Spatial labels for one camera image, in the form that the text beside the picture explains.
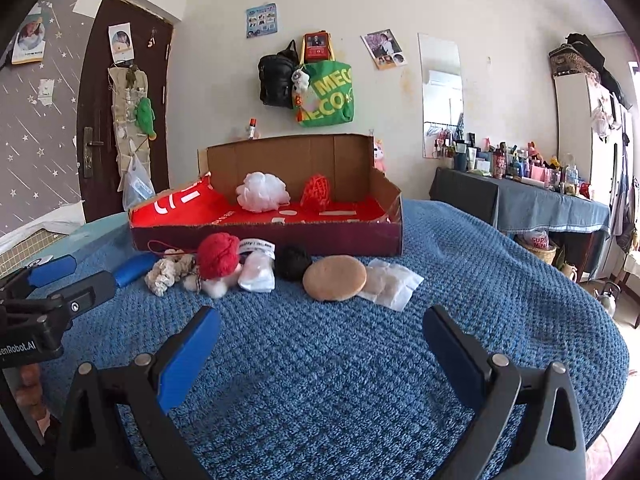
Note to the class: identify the clear plastic bag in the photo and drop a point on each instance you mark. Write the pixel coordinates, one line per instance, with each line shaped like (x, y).
(137, 187)

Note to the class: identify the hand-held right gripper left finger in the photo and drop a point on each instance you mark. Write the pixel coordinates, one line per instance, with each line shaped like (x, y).
(187, 355)

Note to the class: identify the leopard print suitcase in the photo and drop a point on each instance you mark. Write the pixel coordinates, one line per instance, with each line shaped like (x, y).
(570, 60)

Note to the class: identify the beige fluffy scrunchie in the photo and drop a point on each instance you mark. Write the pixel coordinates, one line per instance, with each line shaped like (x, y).
(165, 272)

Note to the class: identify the red foam net sleeve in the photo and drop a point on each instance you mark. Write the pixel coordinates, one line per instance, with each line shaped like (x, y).
(315, 192)

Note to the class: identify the white wardrobe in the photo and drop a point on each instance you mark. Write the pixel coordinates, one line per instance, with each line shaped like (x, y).
(575, 120)

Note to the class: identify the woven basket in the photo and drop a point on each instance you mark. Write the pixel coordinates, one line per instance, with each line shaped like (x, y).
(537, 252)

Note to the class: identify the white gauze pad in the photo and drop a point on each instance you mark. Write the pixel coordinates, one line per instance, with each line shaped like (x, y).
(392, 282)

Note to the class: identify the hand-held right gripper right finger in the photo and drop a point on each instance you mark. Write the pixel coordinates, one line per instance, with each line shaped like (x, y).
(450, 355)

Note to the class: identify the photo print on door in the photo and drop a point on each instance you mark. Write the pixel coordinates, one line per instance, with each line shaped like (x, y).
(120, 42)

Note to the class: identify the green tote bag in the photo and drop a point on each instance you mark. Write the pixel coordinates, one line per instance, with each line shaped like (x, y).
(330, 95)

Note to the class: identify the round tan sponge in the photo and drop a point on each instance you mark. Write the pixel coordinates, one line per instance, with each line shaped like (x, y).
(334, 278)

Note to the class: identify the hanging clothes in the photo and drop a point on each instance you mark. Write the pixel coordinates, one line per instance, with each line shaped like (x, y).
(625, 210)

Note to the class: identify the pink plush toy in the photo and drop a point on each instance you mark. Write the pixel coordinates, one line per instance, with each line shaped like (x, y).
(381, 155)

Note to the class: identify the wall calendar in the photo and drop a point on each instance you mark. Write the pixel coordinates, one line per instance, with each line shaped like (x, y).
(30, 40)

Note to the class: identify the metal kettle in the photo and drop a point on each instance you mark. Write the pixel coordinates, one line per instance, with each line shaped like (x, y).
(607, 300)

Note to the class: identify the black yarn ball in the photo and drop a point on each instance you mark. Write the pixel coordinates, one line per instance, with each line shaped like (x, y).
(292, 262)

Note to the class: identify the blue wall poster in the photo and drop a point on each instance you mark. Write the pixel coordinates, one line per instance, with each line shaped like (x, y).
(261, 20)

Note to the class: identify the dark brown door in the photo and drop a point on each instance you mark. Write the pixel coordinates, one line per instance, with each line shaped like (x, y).
(100, 110)

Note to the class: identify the black bag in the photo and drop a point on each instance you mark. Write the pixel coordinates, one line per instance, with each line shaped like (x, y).
(585, 42)

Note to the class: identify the red capped bottle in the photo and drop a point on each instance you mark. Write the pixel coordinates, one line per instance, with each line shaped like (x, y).
(253, 130)

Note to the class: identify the black backpack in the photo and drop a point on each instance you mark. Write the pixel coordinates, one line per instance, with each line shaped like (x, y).
(275, 80)

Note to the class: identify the cardboard box with red lining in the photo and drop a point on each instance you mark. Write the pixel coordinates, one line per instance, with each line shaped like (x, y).
(300, 237)

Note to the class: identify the frameless wall mirror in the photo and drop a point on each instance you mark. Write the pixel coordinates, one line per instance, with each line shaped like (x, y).
(440, 95)

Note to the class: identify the blue cloth covered table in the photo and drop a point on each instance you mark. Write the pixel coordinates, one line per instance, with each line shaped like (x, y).
(540, 205)

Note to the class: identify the person's left hand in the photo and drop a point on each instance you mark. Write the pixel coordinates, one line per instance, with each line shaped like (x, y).
(31, 390)

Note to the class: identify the red knit hat plush doll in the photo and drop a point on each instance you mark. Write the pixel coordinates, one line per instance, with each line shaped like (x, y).
(217, 255)

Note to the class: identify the row of cosmetic bottles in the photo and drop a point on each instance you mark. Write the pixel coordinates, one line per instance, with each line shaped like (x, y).
(500, 160)

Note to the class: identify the green plush toy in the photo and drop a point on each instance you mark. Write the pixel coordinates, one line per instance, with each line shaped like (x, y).
(145, 117)

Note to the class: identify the wall photo print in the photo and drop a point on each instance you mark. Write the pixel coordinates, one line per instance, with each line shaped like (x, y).
(384, 50)

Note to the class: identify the white labelled cloth pack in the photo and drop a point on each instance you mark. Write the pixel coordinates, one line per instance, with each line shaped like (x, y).
(257, 272)

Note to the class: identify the white mesh bath loofah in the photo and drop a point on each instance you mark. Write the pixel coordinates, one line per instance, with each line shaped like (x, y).
(262, 192)

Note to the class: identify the green cutting mat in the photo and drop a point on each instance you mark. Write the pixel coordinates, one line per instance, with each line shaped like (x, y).
(20, 252)

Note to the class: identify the white paper sheet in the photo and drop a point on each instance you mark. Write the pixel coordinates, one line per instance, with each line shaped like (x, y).
(40, 225)

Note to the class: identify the beige hanging door organizer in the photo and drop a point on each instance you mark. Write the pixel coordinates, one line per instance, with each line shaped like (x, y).
(125, 110)

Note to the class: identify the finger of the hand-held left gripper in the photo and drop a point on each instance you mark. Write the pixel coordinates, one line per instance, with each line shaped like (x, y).
(137, 270)
(52, 269)

